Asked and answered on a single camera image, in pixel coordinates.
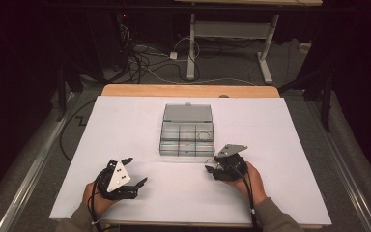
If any white metal desk frame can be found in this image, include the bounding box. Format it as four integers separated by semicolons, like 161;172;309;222
173;0;324;85

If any black metal stand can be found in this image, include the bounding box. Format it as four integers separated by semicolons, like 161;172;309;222
278;69;333;133
55;61;86;123

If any left hand-held gripper cable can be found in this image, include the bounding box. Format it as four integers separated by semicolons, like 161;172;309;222
88;168;107;232

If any tangle of floor cables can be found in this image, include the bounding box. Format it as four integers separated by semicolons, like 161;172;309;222
117;23;259;86

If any black floor cable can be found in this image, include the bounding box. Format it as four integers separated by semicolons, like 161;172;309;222
59;98;99;162

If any clear plastic compartment box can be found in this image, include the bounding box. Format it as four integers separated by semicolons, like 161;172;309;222
158;101;216;158

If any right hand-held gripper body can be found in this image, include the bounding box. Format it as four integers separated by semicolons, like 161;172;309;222
211;143;249;182

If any aluminium floor rail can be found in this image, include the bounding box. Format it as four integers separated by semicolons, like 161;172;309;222
304;100;371;232
0;91;79;232

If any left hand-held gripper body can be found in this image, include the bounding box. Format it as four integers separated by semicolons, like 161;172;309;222
96;158;140;201

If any right hand-held gripper cable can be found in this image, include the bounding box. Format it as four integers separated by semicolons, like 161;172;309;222
230;163;261;232

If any white board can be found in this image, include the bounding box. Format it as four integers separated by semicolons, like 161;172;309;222
48;95;332;226

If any person's right hand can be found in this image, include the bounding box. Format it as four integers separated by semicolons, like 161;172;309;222
223;160;269;207

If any person's left hand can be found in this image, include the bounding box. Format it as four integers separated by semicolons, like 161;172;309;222
82;182;120;217

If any wooden table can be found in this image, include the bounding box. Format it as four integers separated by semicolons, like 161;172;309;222
100;83;324;230

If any black device with red light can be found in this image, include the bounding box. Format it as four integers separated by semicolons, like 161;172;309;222
115;11;133;54

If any hand-held gripper cable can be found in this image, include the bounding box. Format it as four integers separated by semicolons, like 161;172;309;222
88;168;107;232
230;163;261;232

